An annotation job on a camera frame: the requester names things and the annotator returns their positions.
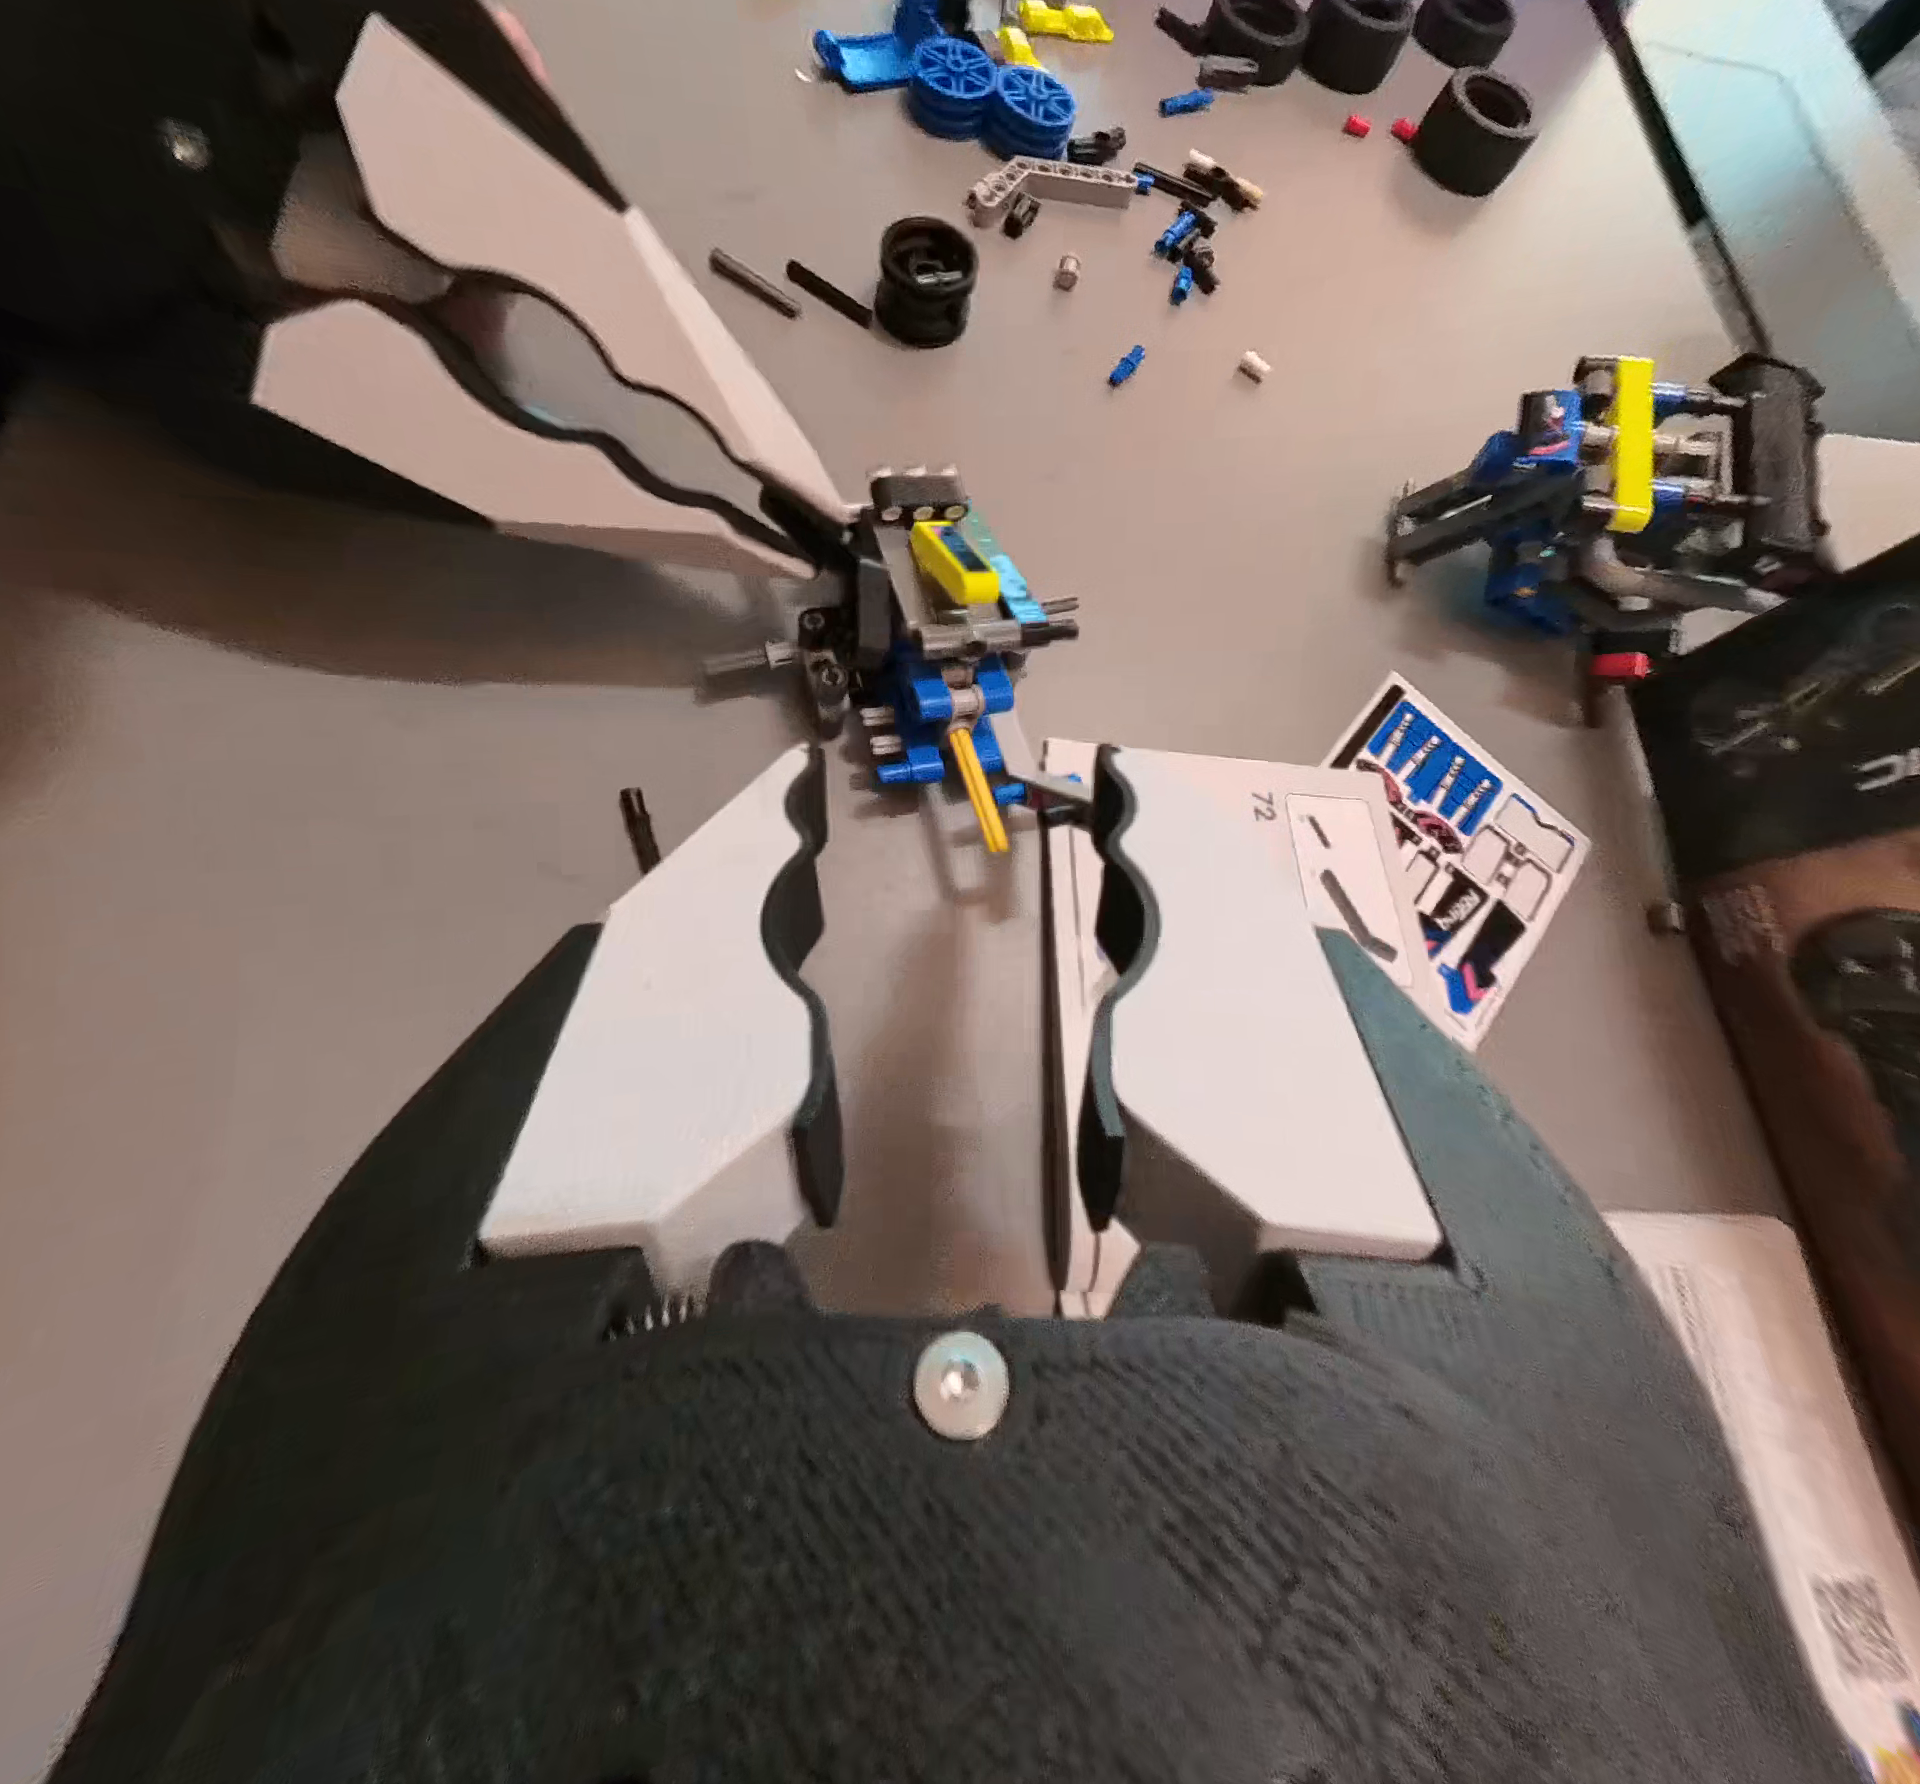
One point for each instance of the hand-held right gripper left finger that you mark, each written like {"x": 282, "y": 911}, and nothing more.
{"x": 660, "y": 1064}

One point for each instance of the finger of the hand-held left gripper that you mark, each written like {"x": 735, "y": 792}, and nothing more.
{"x": 525, "y": 194}
{"x": 405, "y": 405}

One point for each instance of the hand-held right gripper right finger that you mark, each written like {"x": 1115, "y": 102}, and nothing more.
{"x": 1261, "y": 1064}

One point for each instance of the small blue yellow toy brick model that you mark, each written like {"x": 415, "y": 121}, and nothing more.
{"x": 901, "y": 569}

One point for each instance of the small black toy pin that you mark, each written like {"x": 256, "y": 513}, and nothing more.
{"x": 641, "y": 827}

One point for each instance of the instruction booklet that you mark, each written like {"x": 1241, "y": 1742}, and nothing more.
{"x": 1208, "y": 777}

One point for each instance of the sticker sheet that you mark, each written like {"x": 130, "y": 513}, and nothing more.
{"x": 1463, "y": 838}

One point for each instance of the black toy wheel rim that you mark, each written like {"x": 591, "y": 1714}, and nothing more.
{"x": 927, "y": 280}

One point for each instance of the heap of loose toy bricks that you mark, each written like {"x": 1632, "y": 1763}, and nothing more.
{"x": 983, "y": 75}

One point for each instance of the dark cardboard box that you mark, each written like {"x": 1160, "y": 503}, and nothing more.
{"x": 1800, "y": 795}

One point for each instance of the white printed paper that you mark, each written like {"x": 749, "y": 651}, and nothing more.
{"x": 1771, "y": 1438}

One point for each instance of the large blue black toy brick model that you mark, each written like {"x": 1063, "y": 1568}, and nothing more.
{"x": 1629, "y": 449}

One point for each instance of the black rubber toy tire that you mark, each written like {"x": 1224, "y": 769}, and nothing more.
{"x": 1463, "y": 22}
{"x": 1256, "y": 29}
{"x": 1478, "y": 131}
{"x": 1359, "y": 33}

